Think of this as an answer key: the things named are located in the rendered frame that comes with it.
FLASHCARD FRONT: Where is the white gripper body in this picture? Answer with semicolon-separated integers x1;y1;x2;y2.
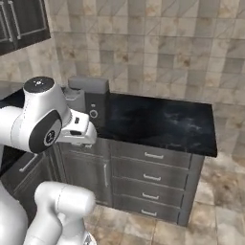
56;122;98;145

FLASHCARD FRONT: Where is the grey stand mixer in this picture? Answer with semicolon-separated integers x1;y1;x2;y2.
61;76;111;132

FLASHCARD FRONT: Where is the dark grey short drawer front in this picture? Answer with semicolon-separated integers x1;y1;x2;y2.
58;137;112;160

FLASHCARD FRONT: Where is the dark grey base cupboard door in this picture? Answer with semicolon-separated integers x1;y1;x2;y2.
60;150;114;207

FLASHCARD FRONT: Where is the dark grey corner cupboard front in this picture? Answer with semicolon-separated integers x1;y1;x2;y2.
0;150;56;224

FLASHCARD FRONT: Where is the silver drawer handle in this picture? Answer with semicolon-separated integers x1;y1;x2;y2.
144;151;165;160
141;191;160;201
140;209;158;217
71;143;94;149
142;173;163;182

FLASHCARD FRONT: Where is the silver vertical door handle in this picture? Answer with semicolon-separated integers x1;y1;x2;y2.
102;163;110;189

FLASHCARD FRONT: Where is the silver slanted cupboard handle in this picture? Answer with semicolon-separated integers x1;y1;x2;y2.
18;153;39;173

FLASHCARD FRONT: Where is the dark narrow wall cupboard door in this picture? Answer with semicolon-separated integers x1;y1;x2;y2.
0;0;16;57

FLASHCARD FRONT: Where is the dark wide wall cupboard door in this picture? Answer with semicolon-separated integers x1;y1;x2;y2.
5;0;52;51

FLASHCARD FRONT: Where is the long silver cupboard handle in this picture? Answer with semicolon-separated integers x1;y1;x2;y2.
0;1;14;44
7;0;22;41

